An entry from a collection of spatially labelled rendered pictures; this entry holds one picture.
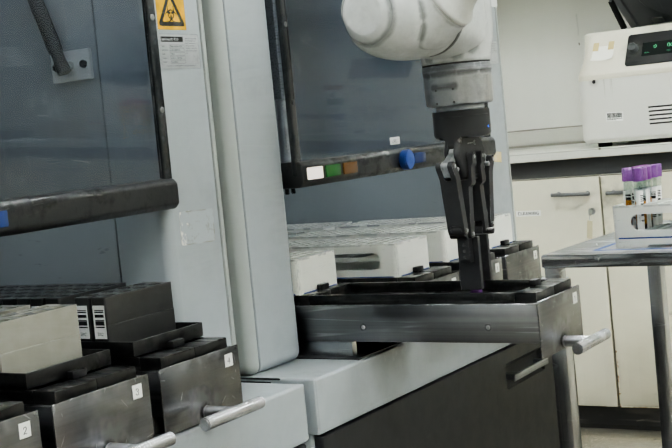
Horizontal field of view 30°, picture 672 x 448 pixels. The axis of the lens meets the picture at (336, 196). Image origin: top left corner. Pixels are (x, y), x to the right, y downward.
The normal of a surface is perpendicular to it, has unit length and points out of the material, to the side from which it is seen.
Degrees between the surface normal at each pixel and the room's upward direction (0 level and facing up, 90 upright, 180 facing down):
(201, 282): 90
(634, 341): 90
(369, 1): 94
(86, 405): 90
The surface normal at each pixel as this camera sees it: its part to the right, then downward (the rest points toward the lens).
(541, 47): -0.53, 0.10
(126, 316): 0.85, -0.05
